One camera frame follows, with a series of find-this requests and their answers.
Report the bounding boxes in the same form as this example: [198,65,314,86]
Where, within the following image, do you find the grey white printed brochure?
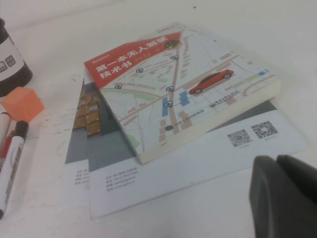
[86,81,310,220]
[60,78,102,194]

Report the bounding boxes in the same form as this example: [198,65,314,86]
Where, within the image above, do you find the red ballpoint pen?
[0,131,17,172]

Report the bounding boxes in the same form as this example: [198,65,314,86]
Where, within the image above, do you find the black mesh pen holder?
[0,17,33,98]

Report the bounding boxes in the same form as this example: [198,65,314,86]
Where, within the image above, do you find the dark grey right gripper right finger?
[277,154,317,238]

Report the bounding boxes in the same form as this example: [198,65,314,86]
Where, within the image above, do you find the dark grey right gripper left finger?
[248,155,306,238]

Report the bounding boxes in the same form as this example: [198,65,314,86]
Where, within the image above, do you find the orange cube eraser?
[0,86,46,122]

